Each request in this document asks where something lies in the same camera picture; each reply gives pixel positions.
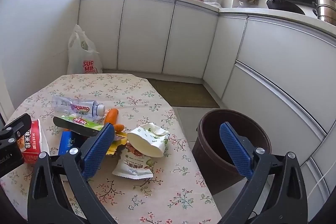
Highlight brown trash bin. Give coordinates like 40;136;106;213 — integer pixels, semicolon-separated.
192;109;272;195

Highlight green snack packet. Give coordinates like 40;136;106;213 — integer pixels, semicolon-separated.
53;115;105;137

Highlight white snack packet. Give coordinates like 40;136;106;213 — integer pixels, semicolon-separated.
112;144;154;179

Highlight blue packet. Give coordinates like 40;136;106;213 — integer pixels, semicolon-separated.
58;131;87;156

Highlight red instant noodle cup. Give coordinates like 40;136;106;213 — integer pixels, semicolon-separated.
17;119;50;165

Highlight white cabinet with drawers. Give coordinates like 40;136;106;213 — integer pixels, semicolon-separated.
203;7;336;214

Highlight yellow wrapper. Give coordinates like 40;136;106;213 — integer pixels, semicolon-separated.
105;132;129;156

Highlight white cable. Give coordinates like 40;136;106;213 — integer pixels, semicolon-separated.
306;163;334;203

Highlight clear plastic bottle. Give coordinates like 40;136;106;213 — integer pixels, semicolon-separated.
52;96;106;119

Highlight white plastic shopping bag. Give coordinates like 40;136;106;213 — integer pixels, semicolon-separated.
67;24;103;74

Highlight crushed white paper cup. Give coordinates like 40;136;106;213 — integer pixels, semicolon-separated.
127;123;171;158

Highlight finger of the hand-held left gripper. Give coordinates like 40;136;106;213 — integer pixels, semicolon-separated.
5;113;32;136

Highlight white cabinet with doors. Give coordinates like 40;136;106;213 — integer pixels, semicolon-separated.
78;0;219;80

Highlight steel pot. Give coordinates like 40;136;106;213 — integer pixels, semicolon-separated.
312;0;336;25

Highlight floral tablecloth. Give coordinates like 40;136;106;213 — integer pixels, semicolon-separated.
0;74;221;224

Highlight orange peel pieces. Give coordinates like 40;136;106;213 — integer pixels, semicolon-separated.
104;108;125;133

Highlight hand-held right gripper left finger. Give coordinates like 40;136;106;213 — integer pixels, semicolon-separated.
28;123;117;224

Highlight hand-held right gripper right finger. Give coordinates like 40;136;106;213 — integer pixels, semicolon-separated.
219;121;308;224

